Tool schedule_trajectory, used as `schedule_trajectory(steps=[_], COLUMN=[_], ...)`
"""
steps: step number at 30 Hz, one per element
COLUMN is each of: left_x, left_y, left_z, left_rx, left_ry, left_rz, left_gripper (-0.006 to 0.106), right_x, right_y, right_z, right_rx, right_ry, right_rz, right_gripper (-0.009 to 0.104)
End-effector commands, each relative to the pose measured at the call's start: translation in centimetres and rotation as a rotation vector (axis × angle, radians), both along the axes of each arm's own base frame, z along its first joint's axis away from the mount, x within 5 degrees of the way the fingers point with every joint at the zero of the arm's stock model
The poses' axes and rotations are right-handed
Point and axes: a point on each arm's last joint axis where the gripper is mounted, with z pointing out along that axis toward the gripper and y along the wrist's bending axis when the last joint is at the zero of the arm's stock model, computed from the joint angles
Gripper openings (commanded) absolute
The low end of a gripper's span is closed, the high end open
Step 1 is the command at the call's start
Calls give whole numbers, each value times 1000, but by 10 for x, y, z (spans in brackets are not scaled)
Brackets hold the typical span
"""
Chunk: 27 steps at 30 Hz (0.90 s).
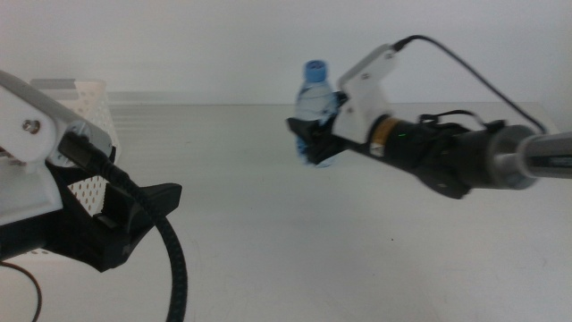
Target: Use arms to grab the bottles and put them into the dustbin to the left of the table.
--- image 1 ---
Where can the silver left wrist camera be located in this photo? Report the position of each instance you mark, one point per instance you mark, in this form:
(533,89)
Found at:
(96,138)

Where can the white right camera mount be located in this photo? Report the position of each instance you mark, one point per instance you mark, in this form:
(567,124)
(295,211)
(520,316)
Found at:
(364,103)

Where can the white perforated plastic basket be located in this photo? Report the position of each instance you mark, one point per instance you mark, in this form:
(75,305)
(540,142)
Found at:
(96,107)

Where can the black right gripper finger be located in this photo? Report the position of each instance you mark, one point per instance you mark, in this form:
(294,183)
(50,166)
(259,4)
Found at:
(313,143)
(341,102)

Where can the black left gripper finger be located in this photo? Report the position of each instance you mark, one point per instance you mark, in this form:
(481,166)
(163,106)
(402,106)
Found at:
(147,201)
(60,172)

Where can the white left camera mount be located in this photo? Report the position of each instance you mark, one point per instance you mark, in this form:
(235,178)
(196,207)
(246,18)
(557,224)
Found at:
(27,192)

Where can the clear water bottle blue cap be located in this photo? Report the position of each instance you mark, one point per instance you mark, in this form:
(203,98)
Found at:
(315,96)

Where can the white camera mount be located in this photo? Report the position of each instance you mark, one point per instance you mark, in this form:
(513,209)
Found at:
(364,103)
(27,192)

